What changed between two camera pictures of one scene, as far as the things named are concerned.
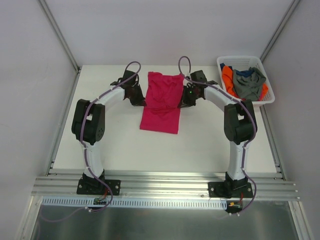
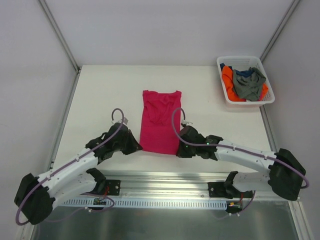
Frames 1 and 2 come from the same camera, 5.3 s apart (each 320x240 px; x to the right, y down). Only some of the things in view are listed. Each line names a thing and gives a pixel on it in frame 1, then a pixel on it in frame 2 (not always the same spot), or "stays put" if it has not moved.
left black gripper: (136, 96) → (127, 144)
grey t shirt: (248, 87) stays put
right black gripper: (187, 99) → (184, 147)
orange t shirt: (228, 77) stays put
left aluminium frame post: (56, 25) stays put
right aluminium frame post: (279, 29) stays put
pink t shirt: (161, 111) → (157, 132)
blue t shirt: (243, 73) stays put
